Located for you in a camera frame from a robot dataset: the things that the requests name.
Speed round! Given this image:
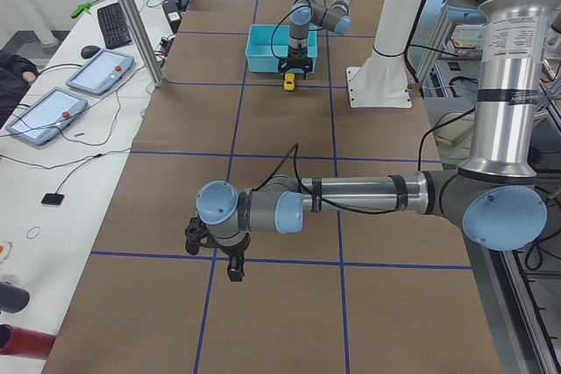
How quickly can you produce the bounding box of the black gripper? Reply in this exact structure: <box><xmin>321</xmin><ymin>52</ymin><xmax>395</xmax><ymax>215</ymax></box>
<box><xmin>206</xmin><ymin>227</ymin><xmax>251</xmax><ymax>282</ymax></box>
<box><xmin>278</xmin><ymin>46</ymin><xmax>314</xmax><ymax>79</ymax></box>

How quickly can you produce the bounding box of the yellow beetle toy car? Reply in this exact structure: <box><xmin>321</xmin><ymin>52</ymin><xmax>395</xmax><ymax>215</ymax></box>
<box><xmin>283</xmin><ymin>73</ymin><xmax>296</xmax><ymax>92</ymax></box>

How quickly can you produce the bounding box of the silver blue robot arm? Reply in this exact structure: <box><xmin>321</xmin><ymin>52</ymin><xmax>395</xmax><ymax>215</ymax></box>
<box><xmin>185</xmin><ymin>0</ymin><xmax>560</xmax><ymax>281</ymax></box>
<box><xmin>271</xmin><ymin>0</ymin><xmax>352</xmax><ymax>75</ymax></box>

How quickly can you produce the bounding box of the turquoise plastic bin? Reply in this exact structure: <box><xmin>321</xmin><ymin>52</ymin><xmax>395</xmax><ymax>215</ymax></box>
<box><xmin>245</xmin><ymin>25</ymin><xmax>290</xmax><ymax>74</ymax></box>

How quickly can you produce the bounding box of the black keyboard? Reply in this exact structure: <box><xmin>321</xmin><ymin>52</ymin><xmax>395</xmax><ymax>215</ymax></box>
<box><xmin>97</xmin><ymin>3</ymin><xmax>131</xmax><ymax>49</ymax></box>

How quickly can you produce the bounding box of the upper teach pendant tablet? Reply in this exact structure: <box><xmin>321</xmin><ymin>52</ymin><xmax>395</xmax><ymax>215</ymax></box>
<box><xmin>66</xmin><ymin>49</ymin><xmax>134</xmax><ymax>95</ymax></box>

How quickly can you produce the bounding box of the teach pendant tablet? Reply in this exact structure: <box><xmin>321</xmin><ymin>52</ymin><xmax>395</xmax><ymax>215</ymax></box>
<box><xmin>66</xmin><ymin>49</ymin><xmax>134</xmax><ymax>95</ymax></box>
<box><xmin>5</xmin><ymin>88</ymin><xmax>89</xmax><ymax>146</ymax></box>

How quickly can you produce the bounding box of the small black square pad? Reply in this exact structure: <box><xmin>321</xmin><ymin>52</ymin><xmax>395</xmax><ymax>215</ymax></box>
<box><xmin>41</xmin><ymin>193</ymin><xmax>64</xmax><ymax>206</ymax></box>

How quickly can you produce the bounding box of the black computer mouse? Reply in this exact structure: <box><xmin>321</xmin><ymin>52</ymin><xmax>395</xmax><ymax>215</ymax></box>
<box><xmin>81</xmin><ymin>45</ymin><xmax>101</xmax><ymax>60</ymax></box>

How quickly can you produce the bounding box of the green plastic clamp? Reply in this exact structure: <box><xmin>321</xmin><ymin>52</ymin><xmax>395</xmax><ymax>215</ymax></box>
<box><xmin>70</xmin><ymin>3</ymin><xmax>92</xmax><ymax>19</ymax></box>

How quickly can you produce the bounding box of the red cylinder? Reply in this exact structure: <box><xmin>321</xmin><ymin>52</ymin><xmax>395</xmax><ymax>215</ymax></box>
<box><xmin>1</xmin><ymin>324</ymin><xmax>57</xmax><ymax>360</ymax></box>

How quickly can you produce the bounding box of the lower teach pendant tablet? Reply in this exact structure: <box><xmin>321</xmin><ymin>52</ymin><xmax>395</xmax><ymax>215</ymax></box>
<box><xmin>5</xmin><ymin>88</ymin><xmax>89</xmax><ymax>146</ymax></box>

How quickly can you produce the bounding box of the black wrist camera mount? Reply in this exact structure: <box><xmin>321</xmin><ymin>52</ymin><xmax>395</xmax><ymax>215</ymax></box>
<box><xmin>185</xmin><ymin>216</ymin><xmax>209</xmax><ymax>256</ymax></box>

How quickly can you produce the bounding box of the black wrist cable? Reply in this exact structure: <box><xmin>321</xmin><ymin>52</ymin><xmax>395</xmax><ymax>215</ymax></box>
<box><xmin>253</xmin><ymin>141</ymin><xmax>477</xmax><ymax>215</ymax></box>
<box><xmin>269</xmin><ymin>0</ymin><xmax>316</xmax><ymax>62</ymax></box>

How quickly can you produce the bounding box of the white pedestal column with base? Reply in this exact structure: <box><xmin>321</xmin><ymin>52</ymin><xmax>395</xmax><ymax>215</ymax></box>
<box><xmin>346</xmin><ymin>0</ymin><xmax>422</xmax><ymax>109</ymax></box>

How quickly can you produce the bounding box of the aluminium frame post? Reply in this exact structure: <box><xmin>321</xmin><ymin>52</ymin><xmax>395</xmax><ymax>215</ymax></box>
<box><xmin>118</xmin><ymin>0</ymin><xmax>164</xmax><ymax>88</ymax></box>

